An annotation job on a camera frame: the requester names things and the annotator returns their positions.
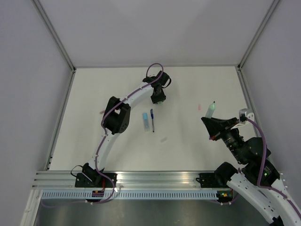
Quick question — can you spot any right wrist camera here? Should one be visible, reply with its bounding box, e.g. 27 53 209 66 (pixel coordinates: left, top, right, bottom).
239 108 255 126

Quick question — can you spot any blue ballpoint pen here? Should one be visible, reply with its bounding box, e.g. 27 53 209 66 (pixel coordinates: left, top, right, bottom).
150 109 155 133

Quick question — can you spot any white slotted cable duct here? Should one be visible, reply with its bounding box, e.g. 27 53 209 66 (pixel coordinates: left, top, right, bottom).
42 190 218 200

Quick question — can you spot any green highlighter marker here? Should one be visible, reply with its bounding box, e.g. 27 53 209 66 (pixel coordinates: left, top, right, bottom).
205 101 215 118

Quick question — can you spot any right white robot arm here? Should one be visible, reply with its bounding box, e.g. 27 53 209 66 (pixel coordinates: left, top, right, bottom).
201 112 301 226

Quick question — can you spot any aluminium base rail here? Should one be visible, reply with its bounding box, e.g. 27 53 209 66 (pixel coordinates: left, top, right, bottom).
32 171 228 190

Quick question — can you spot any right aluminium frame post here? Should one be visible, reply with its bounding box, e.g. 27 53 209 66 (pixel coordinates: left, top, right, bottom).
237 0 281 71

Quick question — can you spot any left aluminium frame post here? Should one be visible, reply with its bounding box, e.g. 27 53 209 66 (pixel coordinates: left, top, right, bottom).
31 0 76 72

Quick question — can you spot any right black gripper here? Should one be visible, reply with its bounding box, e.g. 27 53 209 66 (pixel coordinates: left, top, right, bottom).
202 116 246 164

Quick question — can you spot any aluminium frame post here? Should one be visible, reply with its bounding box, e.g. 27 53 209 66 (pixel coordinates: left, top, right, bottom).
237 0 281 71
31 0 76 72

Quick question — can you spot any blue highlighter marker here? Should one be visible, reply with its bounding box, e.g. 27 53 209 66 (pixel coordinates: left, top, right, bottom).
143 113 150 131

